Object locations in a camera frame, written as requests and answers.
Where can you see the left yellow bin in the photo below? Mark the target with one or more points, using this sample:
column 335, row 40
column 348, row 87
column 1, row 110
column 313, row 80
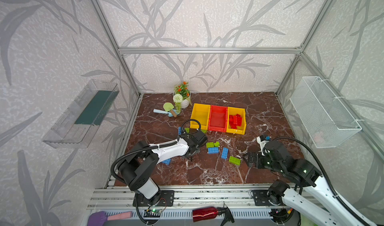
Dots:
column 201, row 113

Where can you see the blue brick far left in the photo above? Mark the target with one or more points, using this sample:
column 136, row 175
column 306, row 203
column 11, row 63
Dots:
column 167, row 162

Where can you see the right yellow bin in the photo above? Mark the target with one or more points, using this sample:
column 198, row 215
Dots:
column 242, row 129

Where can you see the red brick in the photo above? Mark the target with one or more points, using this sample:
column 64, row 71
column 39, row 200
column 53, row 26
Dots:
column 233, row 121
column 238, row 120

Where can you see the purple pink brush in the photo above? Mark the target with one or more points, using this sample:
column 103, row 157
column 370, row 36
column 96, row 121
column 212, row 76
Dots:
column 99, row 218

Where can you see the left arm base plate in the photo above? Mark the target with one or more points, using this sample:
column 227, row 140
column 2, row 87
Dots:
column 162, row 199

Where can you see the green toy shovel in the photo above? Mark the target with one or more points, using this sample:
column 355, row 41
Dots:
column 168, row 109

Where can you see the blue brick upright right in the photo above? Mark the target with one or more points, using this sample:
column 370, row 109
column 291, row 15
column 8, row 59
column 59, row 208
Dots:
column 224, row 154

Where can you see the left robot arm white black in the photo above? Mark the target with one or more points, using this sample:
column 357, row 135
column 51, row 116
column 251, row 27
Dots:
column 136, row 167

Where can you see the red middle bin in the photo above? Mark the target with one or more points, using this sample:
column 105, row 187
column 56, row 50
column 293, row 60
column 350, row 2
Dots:
column 218, row 119

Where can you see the yellow bin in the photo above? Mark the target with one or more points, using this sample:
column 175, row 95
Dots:
column 242, row 129
column 201, row 113

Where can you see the white wire basket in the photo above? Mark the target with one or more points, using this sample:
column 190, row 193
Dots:
column 327, row 120

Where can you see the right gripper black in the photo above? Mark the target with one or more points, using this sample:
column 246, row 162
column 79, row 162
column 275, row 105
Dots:
column 255, row 160

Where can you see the green brick bottom right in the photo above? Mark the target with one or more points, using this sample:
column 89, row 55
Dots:
column 235, row 161

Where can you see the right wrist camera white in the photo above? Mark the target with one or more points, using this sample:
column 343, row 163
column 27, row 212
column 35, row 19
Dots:
column 262, row 141

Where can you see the red spray bottle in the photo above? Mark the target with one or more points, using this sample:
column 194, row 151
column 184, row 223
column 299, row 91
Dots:
column 210, row 213

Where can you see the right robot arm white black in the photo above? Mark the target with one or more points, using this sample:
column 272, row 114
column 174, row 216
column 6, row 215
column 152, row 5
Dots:
column 333, row 210

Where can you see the clear wall shelf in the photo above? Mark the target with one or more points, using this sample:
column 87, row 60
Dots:
column 77, row 126

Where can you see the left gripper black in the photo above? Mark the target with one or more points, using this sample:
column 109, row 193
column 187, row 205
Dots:
column 192, row 149

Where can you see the potted plant orange flowers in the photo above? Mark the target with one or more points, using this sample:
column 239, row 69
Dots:
column 182, row 96

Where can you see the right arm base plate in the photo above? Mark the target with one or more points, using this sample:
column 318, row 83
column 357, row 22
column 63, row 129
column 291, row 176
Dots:
column 261, row 197

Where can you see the blue brick centre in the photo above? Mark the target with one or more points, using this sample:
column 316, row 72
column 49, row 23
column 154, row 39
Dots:
column 213, row 150

